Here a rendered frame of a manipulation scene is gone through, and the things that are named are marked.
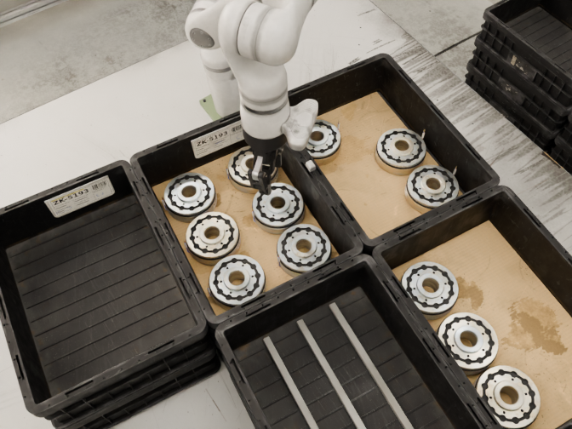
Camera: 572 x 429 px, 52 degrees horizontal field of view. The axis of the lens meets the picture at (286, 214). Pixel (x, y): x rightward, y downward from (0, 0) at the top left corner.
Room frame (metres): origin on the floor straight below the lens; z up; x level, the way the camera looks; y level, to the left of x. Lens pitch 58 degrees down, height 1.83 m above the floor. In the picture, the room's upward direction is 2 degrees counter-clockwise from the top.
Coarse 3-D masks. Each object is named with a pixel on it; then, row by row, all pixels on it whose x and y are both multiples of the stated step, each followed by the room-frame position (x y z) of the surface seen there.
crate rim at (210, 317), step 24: (216, 120) 0.79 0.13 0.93; (168, 144) 0.74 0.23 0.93; (288, 144) 0.72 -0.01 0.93; (144, 192) 0.62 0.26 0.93; (336, 216) 0.55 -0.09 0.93; (168, 240) 0.52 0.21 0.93; (360, 240) 0.50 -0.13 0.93; (336, 264) 0.46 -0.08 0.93; (192, 288) 0.42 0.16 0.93; (288, 288) 0.42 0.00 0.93; (240, 312) 0.38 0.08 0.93
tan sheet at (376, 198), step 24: (336, 120) 0.87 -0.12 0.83; (360, 120) 0.86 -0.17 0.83; (384, 120) 0.86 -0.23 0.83; (360, 144) 0.80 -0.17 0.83; (336, 168) 0.73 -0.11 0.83; (360, 168) 0.73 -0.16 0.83; (360, 192) 0.67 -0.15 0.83; (384, 192) 0.67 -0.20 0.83; (360, 216) 0.61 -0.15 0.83; (384, 216) 0.61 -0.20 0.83; (408, 216) 0.61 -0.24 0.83
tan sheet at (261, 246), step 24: (216, 168) 0.75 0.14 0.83; (216, 192) 0.68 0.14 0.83; (240, 192) 0.68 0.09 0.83; (168, 216) 0.63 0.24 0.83; (240, 216) 0.62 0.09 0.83; (312, 216) 0.62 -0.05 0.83; (264, 240) 0.57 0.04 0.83; (192, 264) 0.52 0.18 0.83; (264, 264) 0.51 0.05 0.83; (216, 312) 0.42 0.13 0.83
